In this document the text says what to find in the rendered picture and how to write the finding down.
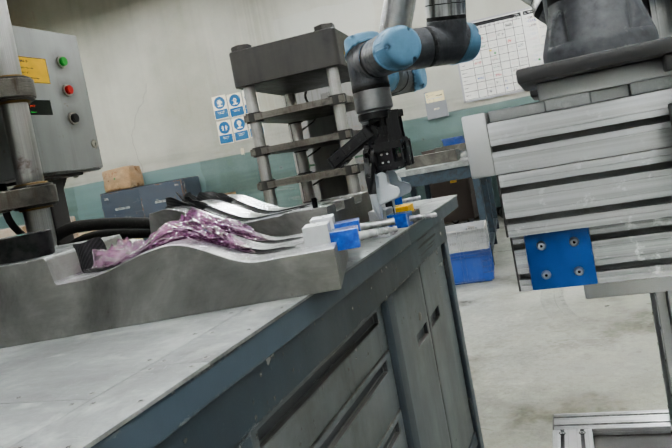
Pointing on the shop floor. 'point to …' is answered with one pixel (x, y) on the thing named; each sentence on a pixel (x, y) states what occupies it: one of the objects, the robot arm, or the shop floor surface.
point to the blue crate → (472, 266)
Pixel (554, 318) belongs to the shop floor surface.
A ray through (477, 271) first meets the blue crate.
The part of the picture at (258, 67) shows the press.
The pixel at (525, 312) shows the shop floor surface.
